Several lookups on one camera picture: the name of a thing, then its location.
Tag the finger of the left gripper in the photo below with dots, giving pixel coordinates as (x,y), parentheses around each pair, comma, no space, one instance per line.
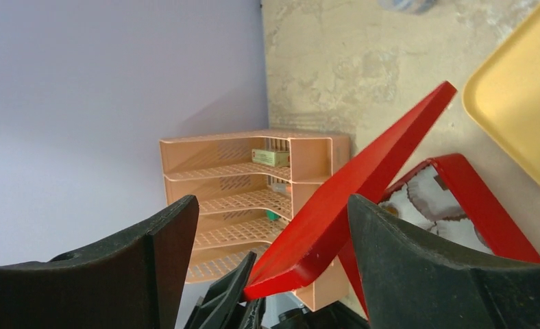
(222,306)

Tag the green paper box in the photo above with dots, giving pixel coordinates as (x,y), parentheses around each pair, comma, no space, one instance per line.
(271,158)

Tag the red box lid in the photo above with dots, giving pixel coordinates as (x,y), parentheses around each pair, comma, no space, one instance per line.
(319,232)

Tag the red compartment chocolate box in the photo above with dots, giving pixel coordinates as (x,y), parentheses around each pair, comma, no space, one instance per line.
(446,197)

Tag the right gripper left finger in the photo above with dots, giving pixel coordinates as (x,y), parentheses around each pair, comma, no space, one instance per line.
(133,278)

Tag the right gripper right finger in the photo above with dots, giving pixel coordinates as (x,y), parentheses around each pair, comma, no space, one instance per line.
(412,278)

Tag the pink plastic file rack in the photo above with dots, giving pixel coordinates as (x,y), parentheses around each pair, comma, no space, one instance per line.
(244,206)

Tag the yellow plastic tray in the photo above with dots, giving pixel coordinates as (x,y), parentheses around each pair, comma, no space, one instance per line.
(503,95)

